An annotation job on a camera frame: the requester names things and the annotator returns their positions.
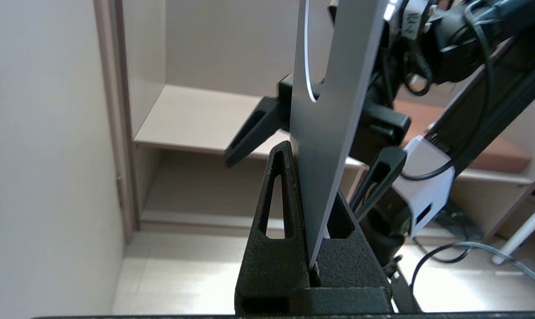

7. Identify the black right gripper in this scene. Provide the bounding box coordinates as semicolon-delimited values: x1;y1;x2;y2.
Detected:
225;74;412;222

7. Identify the white pole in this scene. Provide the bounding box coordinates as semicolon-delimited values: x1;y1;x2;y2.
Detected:
490;206;535;266

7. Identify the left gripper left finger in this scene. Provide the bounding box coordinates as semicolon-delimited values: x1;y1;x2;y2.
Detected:
234;140;313;315

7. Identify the beige closet shelf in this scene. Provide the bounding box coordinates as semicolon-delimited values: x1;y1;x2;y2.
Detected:
134;83;370;167

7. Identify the grey floor cable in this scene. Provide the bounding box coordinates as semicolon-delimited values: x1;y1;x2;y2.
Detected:
445;241;535;293

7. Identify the brown seat cushion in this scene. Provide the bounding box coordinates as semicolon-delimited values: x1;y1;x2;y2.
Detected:
392;98;533;174

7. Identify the black right camera cable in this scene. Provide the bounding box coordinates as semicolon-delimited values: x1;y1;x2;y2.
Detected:
399;0;494;182

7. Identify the white and blue door hanger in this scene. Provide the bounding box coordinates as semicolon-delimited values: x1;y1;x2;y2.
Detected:
289;0;388;272

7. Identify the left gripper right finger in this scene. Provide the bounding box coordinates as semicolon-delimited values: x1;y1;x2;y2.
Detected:
314;191;392;313

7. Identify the beige bench board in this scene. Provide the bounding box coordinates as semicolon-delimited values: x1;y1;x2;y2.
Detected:
454;168;535;187

